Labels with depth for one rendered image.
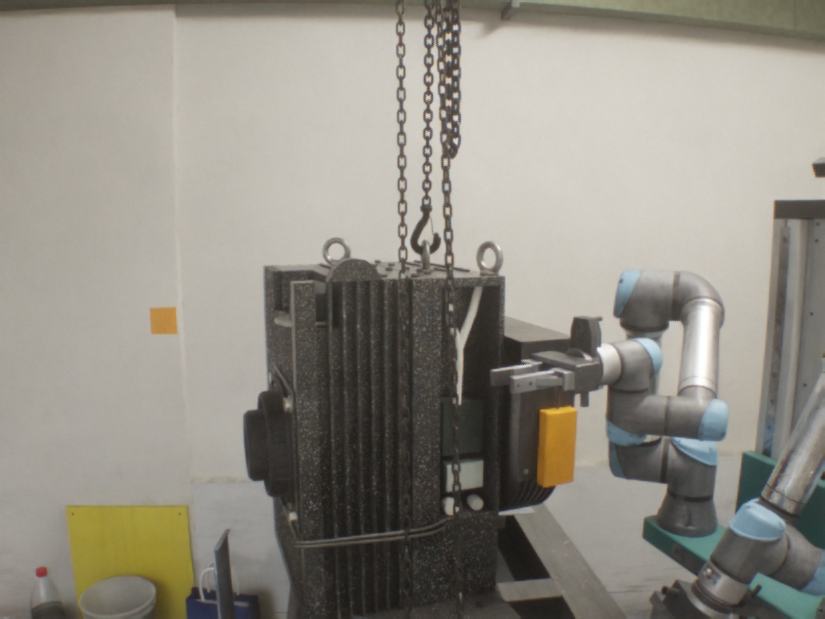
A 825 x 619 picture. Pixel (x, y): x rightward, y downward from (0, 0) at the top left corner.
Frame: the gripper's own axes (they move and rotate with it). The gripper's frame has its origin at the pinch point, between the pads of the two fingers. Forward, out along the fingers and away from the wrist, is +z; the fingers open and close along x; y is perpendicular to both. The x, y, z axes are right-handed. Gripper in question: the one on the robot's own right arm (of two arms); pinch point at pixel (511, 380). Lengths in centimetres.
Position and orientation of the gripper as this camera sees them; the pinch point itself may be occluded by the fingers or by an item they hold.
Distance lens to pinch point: 108.2
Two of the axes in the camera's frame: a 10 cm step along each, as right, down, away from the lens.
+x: -4.1, -0.9, 9.1
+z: -9.1, 0.9, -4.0
